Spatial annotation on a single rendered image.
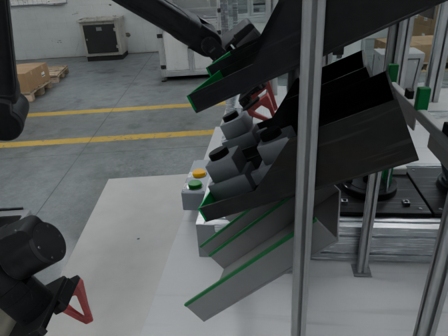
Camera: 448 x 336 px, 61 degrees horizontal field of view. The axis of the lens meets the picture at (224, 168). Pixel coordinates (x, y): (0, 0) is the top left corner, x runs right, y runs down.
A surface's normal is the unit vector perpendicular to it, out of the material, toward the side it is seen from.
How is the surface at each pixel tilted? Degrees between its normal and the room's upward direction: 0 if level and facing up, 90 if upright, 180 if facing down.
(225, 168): 90
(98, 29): 90
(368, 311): 0
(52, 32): 90
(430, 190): 0
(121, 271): 0
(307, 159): 90
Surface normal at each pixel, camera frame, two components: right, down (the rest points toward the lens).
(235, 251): -0.28, 0.45
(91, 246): -0.05, -0.89
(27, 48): 0.04, 0.45
